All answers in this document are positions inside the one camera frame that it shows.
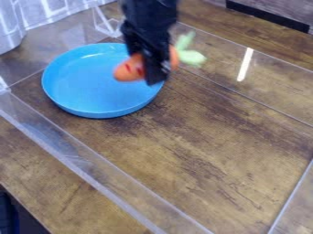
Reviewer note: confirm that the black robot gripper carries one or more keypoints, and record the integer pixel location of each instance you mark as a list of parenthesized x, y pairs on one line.
[(145, 27)]

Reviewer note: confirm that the orange toy carrot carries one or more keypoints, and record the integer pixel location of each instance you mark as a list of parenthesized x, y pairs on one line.
[(131, 68)]

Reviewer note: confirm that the blue round plastic tray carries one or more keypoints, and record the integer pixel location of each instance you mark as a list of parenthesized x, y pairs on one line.
[(79, 84)]

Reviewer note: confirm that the white checked curtain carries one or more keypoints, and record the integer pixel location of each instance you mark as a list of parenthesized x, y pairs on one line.
[(22, 15)]

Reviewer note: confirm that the dark baseboard strip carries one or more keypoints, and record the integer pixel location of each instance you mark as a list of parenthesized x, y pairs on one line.
[(280, 20)]

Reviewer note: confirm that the clear acrylic barrier wall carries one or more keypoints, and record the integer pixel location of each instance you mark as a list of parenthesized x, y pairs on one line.
[(213, 160)]

